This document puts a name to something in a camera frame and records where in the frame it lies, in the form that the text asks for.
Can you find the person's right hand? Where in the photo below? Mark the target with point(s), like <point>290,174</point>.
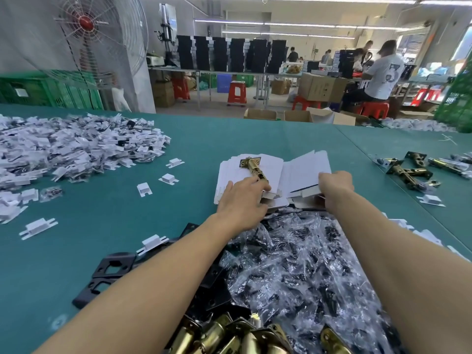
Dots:
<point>337,187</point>

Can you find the person's left hand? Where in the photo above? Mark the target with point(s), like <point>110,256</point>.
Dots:
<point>241,202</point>

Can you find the person's left thumb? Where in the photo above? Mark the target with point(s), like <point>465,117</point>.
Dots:
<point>264,209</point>

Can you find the person's right thumb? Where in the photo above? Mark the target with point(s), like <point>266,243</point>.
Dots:
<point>323,183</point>

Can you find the white folding carton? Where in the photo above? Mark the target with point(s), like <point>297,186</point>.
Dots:
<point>308,173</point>

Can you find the brass door latch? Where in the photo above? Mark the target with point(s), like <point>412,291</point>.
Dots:
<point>253,168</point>

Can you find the person's left forearm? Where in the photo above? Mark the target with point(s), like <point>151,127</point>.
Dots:
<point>147,291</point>

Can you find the person's right forearm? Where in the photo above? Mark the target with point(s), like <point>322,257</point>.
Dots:
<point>405,272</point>

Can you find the stack of white flat cartons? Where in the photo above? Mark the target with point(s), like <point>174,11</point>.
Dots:
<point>236,173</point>

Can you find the open cardboard box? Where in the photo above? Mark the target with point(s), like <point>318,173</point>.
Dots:
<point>317,116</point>
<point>260,114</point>

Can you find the pile of clear screw bags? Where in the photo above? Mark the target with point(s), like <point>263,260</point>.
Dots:
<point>302,276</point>

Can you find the scattered group of brass latches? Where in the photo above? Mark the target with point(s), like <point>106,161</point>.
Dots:
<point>413,171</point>

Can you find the large brown cardboard box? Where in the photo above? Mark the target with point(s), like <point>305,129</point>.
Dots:
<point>320,88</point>

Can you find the small white cardboard box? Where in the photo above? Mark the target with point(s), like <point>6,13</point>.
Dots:
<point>169,178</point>
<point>430,200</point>
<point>38,227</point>
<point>175,163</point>
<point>144,189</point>
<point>153,244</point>

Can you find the small brown cardboard box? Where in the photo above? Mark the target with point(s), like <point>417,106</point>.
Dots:
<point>280,87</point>

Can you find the distant heap of white boxes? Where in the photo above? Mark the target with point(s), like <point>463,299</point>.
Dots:
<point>418,124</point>

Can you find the row of white boxes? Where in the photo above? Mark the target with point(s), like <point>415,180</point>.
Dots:
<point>424,234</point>

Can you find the small green plastic crate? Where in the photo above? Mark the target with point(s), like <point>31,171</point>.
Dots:
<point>245,80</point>

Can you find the blue plastic crate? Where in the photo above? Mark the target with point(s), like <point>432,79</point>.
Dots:
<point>224,83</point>

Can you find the heap of brass latches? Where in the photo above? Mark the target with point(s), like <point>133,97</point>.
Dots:
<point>228,337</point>

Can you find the long grey work table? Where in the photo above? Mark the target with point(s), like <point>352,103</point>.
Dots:
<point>221,72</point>

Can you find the ceiling light tube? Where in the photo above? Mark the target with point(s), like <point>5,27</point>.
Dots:
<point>265,23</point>
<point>287,34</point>

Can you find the green mesh plastic crate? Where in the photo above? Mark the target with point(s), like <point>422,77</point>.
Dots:
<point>455,99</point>

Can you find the stacks of black boxes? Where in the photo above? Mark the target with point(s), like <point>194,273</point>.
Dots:
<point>232,55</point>

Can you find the pile of black strike plates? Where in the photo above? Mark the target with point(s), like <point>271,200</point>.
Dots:
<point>110,270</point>

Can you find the clear screw bag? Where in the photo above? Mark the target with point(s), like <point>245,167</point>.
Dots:
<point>51,193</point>

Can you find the large industrial fan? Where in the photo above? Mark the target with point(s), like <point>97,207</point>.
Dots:
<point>99,36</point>

